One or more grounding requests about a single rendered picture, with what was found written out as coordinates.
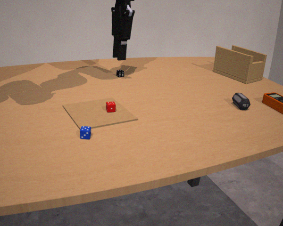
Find tan wooden open box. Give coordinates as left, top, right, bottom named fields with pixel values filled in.
left=215, top=45, right=267, bottom=84

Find red die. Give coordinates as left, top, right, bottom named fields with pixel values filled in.
left=106, top=102, right=116, bottom=113

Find blue die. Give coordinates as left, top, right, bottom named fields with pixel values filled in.
left=80, top=126, right=91, bottom=139

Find black die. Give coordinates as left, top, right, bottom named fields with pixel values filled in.
left=117, top=70, right=124, bottom=77

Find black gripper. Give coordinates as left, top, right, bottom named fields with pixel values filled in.
left=111, top=0, right=135, bottom=61

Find thin tan flat mat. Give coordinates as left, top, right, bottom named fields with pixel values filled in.
left=63, top=98, right=138, bottom=129

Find orange pocket multimeter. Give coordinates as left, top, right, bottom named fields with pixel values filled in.
left=262, top=92, right=283, bottom=114

